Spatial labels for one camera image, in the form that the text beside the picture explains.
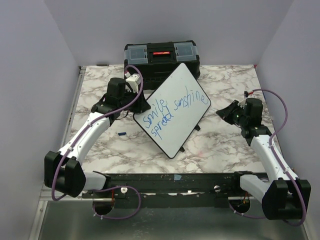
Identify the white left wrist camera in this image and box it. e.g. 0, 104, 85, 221
125, 72, 141, 93

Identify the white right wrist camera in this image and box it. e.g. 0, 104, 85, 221
238, 91, 254, 106

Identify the aluminium frame rail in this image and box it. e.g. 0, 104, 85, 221
27, 65, 87, 240

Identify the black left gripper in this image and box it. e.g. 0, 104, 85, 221
118, 87, 151, 114

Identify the white whiteboard with black rim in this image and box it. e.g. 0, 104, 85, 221
133, 63, 211, 159

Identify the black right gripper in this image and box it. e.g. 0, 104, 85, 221
217, 100, 249, 127

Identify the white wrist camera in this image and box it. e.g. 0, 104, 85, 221
125, 72, 141, 93
238, 91, 254, 106

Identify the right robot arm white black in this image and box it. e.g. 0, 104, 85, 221
216, 98, 311, 223

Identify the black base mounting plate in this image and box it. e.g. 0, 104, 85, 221
82, 172, 252, 213

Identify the black plastic toolbox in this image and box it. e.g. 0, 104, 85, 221
124, 40, 201, 90

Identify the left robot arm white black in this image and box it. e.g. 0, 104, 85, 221
44, 74, 151, 198

